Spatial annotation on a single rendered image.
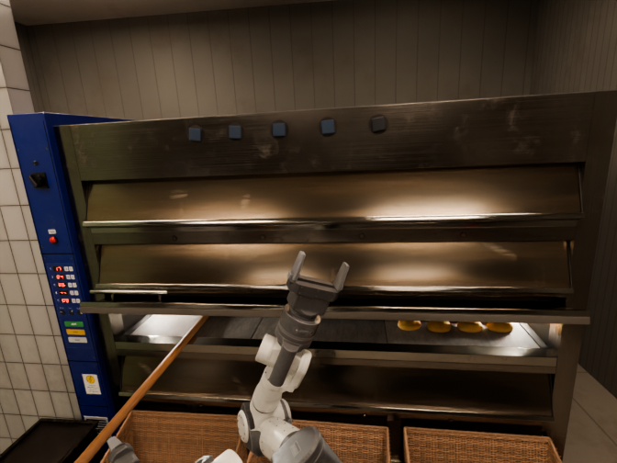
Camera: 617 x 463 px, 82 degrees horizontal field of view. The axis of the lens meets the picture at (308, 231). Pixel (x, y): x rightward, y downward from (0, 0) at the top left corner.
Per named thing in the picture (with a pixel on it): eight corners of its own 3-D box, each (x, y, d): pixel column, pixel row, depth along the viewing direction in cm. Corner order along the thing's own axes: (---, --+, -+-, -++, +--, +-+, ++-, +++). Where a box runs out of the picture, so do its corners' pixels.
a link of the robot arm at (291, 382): (314, 346, 84) (298, 377, 91) (279, 333, 84) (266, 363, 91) (308, 369, 78) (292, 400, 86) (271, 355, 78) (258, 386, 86)
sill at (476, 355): (124, 342, 163) (122, 334, 162) (548, 356, 137) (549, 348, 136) (116, 349, 157) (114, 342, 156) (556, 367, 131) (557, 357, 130)
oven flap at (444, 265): (102, 287, 149) (105, 240, 151) (566, 292, 123) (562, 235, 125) (94, 288, 144) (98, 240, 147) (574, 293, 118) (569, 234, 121)
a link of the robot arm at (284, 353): (316, 325, 85) (300, 364, 88) (275, 309, 85) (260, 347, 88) (311, 351, 74) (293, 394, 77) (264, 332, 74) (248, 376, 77)
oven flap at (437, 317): (79, 312, 136) (115, 299, 156) (590, 324, 110) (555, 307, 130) (79, 307, 136) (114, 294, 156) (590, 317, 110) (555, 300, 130)
